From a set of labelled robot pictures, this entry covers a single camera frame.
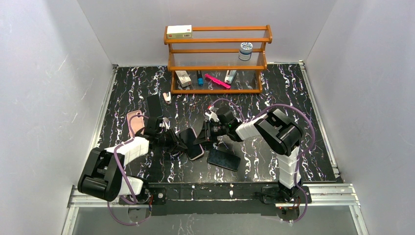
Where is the black smartphone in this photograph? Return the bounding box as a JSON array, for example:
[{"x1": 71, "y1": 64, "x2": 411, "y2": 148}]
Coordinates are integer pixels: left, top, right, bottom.
[
  {"x1": 207, "y1": 149, "x2": 241, "y2": 172},
  {"x1": 179, "y1": 128, "x2": 205, "y2": 161}
]

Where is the dark teal smartphone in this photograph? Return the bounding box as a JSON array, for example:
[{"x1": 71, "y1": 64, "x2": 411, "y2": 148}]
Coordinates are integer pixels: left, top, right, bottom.
[{"x1": 146, "y1": 94, "x2": 163, "y2": 118}]

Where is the pink phone case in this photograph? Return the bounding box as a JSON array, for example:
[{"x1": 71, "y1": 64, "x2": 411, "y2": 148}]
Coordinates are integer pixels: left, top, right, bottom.
[{"x1": 127, "y1": 110, "x2": 144, "y2": 138}]

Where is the beige phone case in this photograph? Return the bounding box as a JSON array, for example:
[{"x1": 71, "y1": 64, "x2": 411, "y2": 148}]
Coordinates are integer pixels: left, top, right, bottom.
[{"x1": 186, "y1": 128, "x2": 205, "y2": 161}]

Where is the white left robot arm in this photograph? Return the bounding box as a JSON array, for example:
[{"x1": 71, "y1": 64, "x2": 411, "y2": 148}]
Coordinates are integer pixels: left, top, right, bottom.
[{"x1": 77, "y1": 116, "x2": 187, "y2": 205}]

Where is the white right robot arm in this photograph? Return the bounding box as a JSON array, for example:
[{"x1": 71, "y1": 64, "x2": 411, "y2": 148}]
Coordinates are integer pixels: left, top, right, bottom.
[{"x1": 194, "y1": 108, "x2": 303, "y2": 197}]

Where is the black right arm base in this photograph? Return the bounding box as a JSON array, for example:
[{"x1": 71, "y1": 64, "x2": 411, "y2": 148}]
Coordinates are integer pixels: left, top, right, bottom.
[{"x1": 254, "y1": 184, "x2": 312, "y2": 223}]

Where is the small pink white clip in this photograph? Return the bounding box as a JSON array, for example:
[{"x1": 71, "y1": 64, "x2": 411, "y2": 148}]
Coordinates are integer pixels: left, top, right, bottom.
[{"x1": 162, "y1": 92, "x2": 172, "y2": 104}]

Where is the white teal stapler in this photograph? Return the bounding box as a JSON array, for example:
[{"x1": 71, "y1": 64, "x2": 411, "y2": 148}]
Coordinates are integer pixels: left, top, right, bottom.
[{"x1": 224, "y1": 70, "x2": 237, "y2": 84}]

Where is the pink comb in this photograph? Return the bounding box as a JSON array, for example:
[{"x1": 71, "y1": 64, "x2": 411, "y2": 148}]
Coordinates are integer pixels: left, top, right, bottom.
[{"x1": 205, "y1": 73, "x2": 231, "y2": 90}]

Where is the blue black marker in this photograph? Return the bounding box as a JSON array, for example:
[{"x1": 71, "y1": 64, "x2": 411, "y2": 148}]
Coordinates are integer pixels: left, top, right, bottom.
[{"x1": 197, "y1": 70, "x2": 204, "y2": 86}]

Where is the small grey box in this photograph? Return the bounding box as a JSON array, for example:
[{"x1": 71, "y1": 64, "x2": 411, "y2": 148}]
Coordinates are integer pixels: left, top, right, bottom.
[{"x1": 175, "y1": 70, "x2": 192, "y2": 88}]

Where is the wooden three-tier shelf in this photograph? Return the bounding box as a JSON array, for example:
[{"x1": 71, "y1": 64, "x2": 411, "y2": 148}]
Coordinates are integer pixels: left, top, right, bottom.
[{"x1": 163, "y1": 25, "x2": 273, "y2": 94}]

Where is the white blue round jar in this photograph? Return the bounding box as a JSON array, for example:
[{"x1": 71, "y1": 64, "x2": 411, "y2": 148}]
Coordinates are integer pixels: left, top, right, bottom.
[{"x1": 238, "y1": 42, "x2": 253, "y2": 61}]

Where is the white cardboard box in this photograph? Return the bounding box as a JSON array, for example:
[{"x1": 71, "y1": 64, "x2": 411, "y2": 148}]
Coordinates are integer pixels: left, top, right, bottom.
[{"x1": 166, "y1": 25, "x2": 192, "y2": 39}]

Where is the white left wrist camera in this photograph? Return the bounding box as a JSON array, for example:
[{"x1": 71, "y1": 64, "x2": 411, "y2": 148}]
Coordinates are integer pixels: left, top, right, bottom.
[{"x1": 162, "y1": 117, "x2": 170, "y2": 129}]

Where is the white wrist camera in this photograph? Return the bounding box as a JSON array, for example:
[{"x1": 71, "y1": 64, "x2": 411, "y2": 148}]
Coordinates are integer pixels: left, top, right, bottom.
[
  {"x1": 162, "y1": 117, "x2": 170, "y2": 129},
  {"x1": 205, "y1": 111, "x2": 219, "y2": 122}
]

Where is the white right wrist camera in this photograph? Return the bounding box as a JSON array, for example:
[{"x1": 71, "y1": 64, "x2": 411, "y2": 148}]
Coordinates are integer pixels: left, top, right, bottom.
[{"x1": 205, "y1": 111, "x2": 219, "y2": 122}]

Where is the aluminium frame rail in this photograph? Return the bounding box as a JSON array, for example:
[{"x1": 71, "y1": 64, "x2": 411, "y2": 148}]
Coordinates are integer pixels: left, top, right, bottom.
[{"x1": 61, "y1": 60, "x2": 370, "y2": 235}]

